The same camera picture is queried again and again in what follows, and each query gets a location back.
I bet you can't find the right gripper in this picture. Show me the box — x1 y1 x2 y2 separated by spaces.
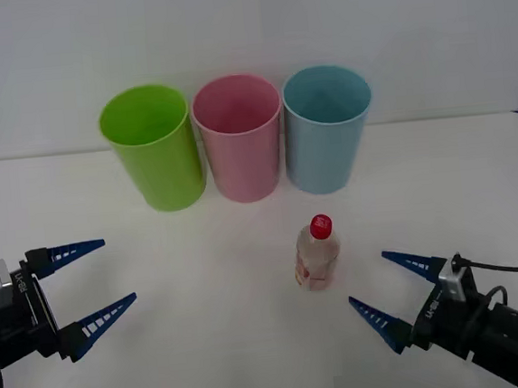
344 241 502 373

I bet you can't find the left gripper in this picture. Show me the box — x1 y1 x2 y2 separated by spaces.
0 235 144 370

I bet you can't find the clear bottle with red cap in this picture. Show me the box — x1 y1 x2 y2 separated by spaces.
290 213 345 293

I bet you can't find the green plastic bin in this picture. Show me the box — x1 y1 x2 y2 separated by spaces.
95 80 211 217

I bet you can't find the pale blue plastic bin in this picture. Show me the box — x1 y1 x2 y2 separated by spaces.
278 60 381 198

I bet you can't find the pink plastic bin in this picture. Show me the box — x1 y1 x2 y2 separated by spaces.
188 70 291 207

